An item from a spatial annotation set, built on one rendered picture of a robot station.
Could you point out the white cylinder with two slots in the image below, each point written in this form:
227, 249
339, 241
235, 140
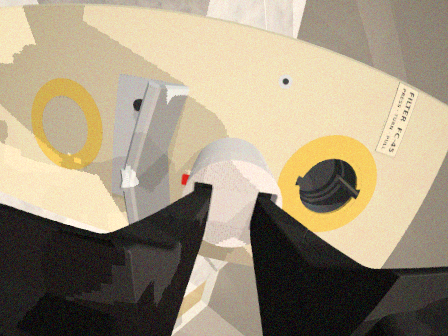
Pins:
236, 171

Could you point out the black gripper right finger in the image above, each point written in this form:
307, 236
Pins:
307, 287

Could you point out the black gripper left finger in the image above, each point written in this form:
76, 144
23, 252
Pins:
138, 274

